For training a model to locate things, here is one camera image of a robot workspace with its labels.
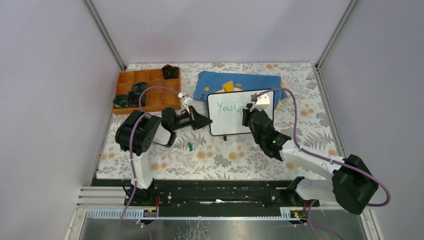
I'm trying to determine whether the floral patterned tablecloth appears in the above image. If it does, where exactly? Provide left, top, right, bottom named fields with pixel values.
left=96, top=62, right=347, bottom=181

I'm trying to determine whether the aluminium frame post right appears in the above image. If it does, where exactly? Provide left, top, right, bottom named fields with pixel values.
left=313, top=0, right=360, bottom=157

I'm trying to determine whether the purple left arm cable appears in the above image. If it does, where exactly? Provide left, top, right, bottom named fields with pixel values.
left=114, top=86, right=183, bottom=240

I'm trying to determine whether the white board with black frame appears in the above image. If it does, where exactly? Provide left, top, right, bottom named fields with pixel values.
left=207, top=89, right=275, bottom=136

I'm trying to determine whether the blue cartoon print cloth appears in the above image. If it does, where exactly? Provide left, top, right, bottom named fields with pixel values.
left=193, top=71, right=282, bottom=102

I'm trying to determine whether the wooden compartment tray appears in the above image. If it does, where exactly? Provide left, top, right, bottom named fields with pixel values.
left=112, top=68, right=182, bottom=115

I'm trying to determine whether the black rolled sock middle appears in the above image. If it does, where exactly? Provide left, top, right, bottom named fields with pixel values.
left=127, top=91, right=147, bottom=108

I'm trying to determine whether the dark rolled sock with green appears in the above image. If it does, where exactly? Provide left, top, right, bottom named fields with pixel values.
left=131, top=82, right=147, bottom=95

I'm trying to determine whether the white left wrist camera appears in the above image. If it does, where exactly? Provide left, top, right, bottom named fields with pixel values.
left=177, top=92, right=193, bottom=112

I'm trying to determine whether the slotted grey cable duct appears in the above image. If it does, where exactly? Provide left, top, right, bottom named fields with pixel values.
left=85, top=207, right=311, bottom=221

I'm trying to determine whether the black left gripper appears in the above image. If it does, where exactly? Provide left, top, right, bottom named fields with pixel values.
left=170, top=105, right=212, bottom=132

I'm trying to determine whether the aluminium frame post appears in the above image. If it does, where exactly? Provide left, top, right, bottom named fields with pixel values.
left=313, top=0, right=360, bottom=157
left=82, top=0, right=126, bottom=187

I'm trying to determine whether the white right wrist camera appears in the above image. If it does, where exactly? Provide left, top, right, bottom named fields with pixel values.
left=250, top=92, right=271, bottom=112

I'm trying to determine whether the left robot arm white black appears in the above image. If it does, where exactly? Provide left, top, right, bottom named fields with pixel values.
left=115, top=105, right=213, bottom=206

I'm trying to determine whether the dark rolled sock with orange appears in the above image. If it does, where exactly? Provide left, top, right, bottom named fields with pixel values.
left=161, top=64, right=180, bottom=80

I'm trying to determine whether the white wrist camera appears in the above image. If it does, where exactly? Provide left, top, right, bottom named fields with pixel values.
left=177, top=92, right=193, bottom=112
left=250, top=92, right=271, bottom=112

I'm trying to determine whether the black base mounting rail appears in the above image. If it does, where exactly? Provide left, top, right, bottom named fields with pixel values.
left=91, top=178, right=321, bottom=215

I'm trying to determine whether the aluminium frame post left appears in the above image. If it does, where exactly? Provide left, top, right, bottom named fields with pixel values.
left=82, top=0, right=126, bottom=187

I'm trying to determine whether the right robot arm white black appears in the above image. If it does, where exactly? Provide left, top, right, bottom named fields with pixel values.
left=241, top=103, right=379, bottom=215

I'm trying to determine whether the blue green rolled sock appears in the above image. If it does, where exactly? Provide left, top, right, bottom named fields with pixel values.
left=112, top=94, right=130, bottom=109

